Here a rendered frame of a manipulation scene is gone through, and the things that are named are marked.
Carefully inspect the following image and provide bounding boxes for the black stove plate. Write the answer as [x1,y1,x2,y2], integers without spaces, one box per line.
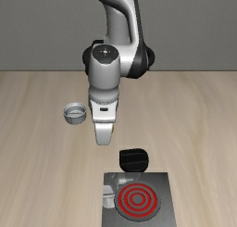
[101,147,178,227]

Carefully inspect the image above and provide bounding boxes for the grey ramekin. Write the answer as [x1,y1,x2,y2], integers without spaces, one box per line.
[62,102,88,125]

